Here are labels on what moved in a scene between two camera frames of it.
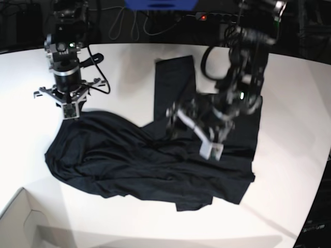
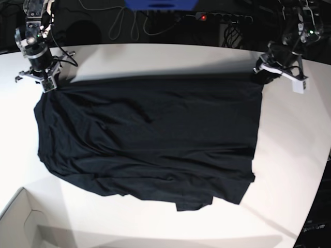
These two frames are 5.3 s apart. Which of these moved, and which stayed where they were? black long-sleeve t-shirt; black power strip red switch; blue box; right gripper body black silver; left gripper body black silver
Moved: black long-sleeve t-shirt; right gripper body black silver; left gripper body black silver
Stayed: blue box; black power strip red switch
